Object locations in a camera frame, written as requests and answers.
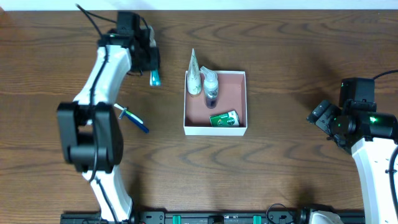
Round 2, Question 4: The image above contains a red green Colgate toothpaste tube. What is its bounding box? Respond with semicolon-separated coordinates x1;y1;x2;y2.
150;70;161;86

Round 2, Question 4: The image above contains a white leaf-print lotion tube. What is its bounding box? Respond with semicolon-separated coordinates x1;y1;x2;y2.
187;49;202;96

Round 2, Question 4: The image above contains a green and white toothbrush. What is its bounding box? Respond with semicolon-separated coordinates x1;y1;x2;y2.
114;103;144;124

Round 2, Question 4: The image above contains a blue disposable razor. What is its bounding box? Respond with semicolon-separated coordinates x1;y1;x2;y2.
119;108;149;134

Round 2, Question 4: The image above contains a clear pump spray bottle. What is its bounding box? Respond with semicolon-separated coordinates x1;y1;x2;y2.
200;66;219;109

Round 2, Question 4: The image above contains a white box with red interior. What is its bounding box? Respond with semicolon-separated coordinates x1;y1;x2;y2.
183;70;248;136

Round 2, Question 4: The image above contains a green and white soap packet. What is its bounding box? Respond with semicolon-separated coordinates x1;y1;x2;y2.
209;110;239;128

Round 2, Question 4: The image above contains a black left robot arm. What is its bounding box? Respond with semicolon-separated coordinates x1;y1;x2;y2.
57;26;160;223

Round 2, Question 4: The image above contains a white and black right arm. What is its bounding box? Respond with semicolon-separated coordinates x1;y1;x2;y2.
307;100;397;223

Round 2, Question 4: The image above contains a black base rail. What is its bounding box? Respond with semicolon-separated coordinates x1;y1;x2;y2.
60;210;366;224

